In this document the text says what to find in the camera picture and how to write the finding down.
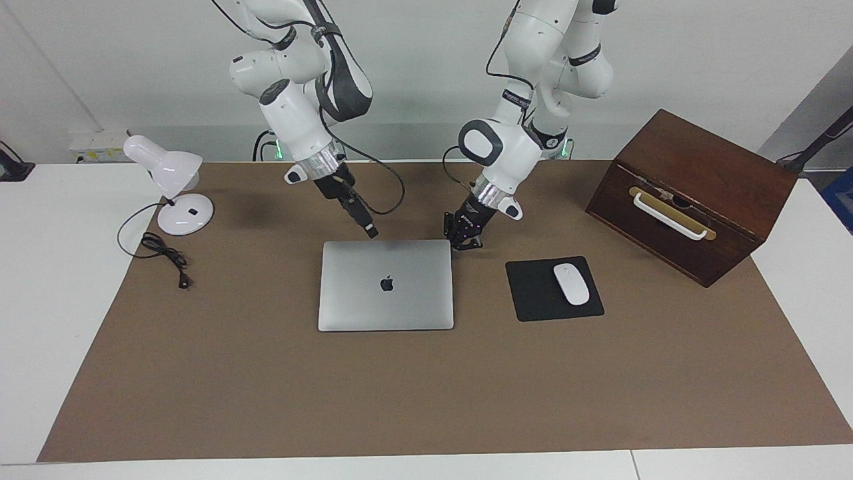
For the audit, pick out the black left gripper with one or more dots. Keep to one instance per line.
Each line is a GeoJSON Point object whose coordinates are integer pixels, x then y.
{"type": "Point", "coordinates": [476, 214]}

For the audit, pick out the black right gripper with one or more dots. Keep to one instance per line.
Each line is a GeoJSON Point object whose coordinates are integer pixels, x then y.
{"type": "Point", "coordinates": [340, 188]}

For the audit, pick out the silver laptop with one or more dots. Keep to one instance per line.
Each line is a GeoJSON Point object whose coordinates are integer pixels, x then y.
{"type": "Point", "coordinates": [386, 306]}

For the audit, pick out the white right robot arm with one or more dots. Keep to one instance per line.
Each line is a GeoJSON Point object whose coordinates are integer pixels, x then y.
{"type": "Point", "coordinates": [293, 120]}

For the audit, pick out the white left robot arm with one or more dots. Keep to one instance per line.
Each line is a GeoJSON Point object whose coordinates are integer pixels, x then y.
{"type": "Point", "coordinates": [533, 33]}

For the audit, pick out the black mouse pad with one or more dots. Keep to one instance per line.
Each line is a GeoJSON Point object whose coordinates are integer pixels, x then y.
{"type": "Point", "coordinates": [530, 293]}

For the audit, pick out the white computer mouse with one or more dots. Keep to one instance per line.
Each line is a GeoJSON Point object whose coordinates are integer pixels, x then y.
{"type": "Point", "coordinates": [571, 284]}

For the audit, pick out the white desk lamp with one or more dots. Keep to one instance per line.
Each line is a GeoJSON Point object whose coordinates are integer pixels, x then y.
{"type": "Point", "coordinates": [170, 166]}

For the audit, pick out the brown table mat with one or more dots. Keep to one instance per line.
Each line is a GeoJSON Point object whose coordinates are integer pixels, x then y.
{"type": "Point", "coordinates": [266, 400]}

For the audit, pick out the dark wooden box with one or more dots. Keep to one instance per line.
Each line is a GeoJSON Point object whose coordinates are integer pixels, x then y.
{"type": "Point", "coordinates": [733, 193]}

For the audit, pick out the white power strip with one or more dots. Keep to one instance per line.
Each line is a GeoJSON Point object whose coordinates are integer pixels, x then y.
{"type": "Point", "coordinates": [96, 143]}

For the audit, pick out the black stand pole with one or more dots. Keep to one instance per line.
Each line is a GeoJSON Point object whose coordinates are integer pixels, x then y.
{"type": "Point", "coordinates": [826, 133]}

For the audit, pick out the blue panel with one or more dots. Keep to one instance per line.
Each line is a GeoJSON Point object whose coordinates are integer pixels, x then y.
{"type": "Point", "coordinates": [841, 196]}

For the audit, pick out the black clamp mount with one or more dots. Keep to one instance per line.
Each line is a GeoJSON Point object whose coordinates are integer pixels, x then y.
{"type": "Point", "coordinates": [13, 170]}

